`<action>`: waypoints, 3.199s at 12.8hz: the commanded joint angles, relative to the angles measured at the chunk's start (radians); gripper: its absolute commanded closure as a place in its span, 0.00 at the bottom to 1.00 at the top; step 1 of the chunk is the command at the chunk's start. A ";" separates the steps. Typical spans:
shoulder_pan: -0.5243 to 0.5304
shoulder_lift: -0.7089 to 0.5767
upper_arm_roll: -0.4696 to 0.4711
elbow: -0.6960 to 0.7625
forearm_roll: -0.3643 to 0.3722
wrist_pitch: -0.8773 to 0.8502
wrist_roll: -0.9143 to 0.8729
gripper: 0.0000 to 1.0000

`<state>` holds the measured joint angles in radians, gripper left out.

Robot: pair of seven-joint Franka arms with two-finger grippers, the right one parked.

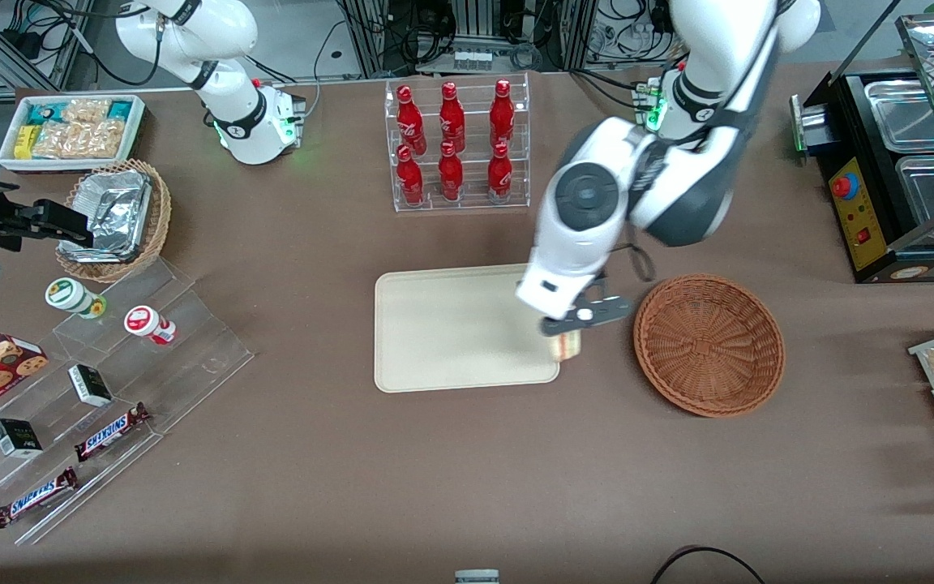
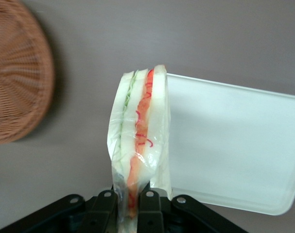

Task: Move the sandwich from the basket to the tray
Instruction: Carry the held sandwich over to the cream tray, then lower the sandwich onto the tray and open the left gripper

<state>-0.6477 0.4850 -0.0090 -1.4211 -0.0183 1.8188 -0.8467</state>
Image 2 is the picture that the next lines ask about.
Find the beige rectangular serving tray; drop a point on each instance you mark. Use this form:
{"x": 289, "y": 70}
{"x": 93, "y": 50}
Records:
{"x": 234, "y": 145}

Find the brown wicker basket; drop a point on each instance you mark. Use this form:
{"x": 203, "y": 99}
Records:
{"x": 16, "y": 72}

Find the plastic-wrapped triangle sandwich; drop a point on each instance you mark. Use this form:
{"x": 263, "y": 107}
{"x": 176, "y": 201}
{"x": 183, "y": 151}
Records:
{"x": 142, "y": 121}

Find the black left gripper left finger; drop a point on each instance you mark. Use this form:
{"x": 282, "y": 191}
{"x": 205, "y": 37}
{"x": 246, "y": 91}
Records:
{"x": 106, "y": 213}

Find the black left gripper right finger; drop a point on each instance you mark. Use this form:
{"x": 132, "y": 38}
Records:
{"x": 149, "y": 213}

